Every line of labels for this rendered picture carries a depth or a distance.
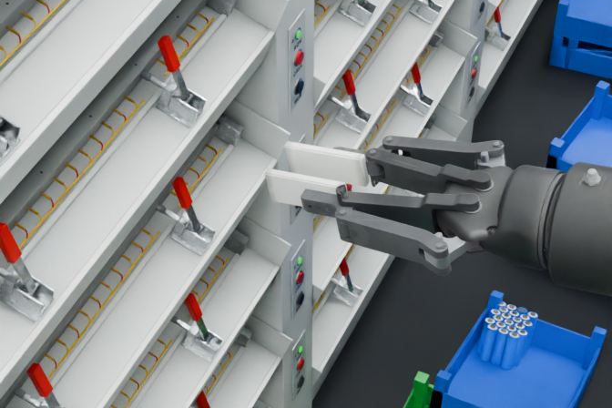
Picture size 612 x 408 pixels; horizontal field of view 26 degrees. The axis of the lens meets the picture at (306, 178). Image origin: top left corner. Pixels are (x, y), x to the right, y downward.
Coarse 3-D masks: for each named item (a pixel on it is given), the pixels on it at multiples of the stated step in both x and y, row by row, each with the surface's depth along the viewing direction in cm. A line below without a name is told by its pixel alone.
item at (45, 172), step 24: (192, 0) 136; (168, 24) 133; (144, 48) 130; (120, 72) 128; (168, 72) 131; (120, 96) 126; (96, 120) 123; (72, 144) 121; (48, 168) 119; (72, 168) 121; (24, 192) 117; (0, 216) 114; (24, 240) 116
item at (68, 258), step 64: (256, 0) 138; (192, 64) 134; (256, 64) 140; (192, 128) 129; (64, 192) 121; (128, 192) 123; (0, 256) 115; (64, 256) 117; (0, 320) 112; (0, 384) 109
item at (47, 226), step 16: (224, 16) 138; (208, 32) 136; (192, 48) 134; (160, 96) 130; (144, 112) 128; (128, 128) 126; (112, 144) 125; (80, 192) 121; (64, 208) 119; (48, 224) 118; (32, 240) 116; (0, 288) 113
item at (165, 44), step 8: (160, 40) 124; (168, 40) 125; (160, 48) 125; (168, 48) 125; (168, 56) 125; (176, 56) 126; (168, 64) 126; (176, 64) 126; (176, 72) 127; (176, 80) 127; (184, 88) 128; (176, 96) 129; (184, 96) 128
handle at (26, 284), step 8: (0, 224) 108; (0, 232) 107; (8, 232) 108; (0, 240) 108; (8, 240) 108; (0, 248) 108; (8, 248) 108; (16, 248) 109; (8, 256) 109; (16, 256) 109; (16, 264) 110; (24, 264) 110; (16, 272) 110; (24, 272) 111; (24, 280) 111; (32, 280) 112; (24, 288) 112; (32, 288) 112
